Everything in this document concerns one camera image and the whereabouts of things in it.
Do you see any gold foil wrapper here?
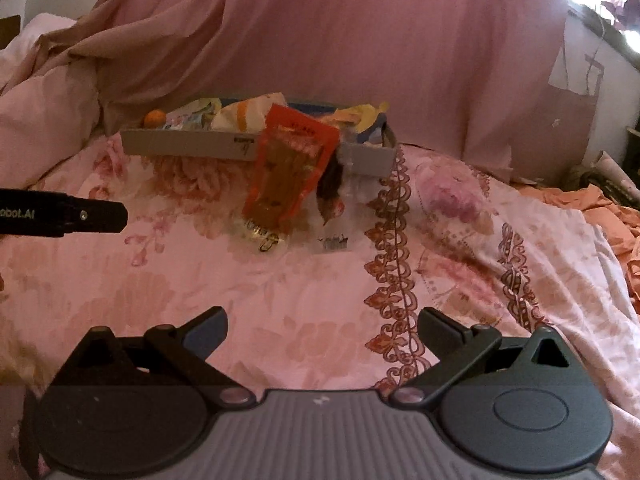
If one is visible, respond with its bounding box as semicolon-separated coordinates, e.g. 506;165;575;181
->
342;102;390;128

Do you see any floral bedsheet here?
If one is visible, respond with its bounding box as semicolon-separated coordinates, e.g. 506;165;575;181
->
0;135;640;480

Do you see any pink quilt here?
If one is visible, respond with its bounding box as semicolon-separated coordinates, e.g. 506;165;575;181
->
0;12;108;176

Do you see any pink curtain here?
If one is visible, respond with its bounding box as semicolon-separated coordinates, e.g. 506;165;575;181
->
45;0;571;176

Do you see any white and yellow snack bag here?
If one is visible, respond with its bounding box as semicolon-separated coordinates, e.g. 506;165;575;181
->
212;92;286;133

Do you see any clear packet with yellow print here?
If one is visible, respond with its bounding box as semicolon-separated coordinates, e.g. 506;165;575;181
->
232;215;288;256

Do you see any orange cloth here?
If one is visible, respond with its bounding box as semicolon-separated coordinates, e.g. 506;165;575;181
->
510;182;640;316

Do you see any yellow and blue flat packet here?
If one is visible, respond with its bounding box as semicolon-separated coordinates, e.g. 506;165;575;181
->
165;98;222;131

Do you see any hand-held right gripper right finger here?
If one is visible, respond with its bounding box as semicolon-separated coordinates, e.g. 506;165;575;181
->
390;306;583;406

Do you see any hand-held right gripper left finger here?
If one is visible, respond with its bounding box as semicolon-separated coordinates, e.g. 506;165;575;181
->
47;305;256;408

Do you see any orange snack bag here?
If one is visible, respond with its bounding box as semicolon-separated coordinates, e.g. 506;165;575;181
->
242;104;341;235

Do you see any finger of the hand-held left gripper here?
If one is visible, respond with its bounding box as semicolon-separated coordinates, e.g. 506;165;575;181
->
62;197;129;235

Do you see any dark blue and white packet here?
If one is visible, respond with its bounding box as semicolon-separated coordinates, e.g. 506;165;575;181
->
315;157;351;252

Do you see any grey cardboard box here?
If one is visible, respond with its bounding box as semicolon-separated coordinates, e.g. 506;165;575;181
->
121;97;398;177

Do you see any grey patterned fabric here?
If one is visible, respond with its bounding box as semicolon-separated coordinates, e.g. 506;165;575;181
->
565;152;636;206

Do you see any light blue snack packet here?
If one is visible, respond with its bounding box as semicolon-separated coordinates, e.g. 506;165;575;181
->
350;120;388;147

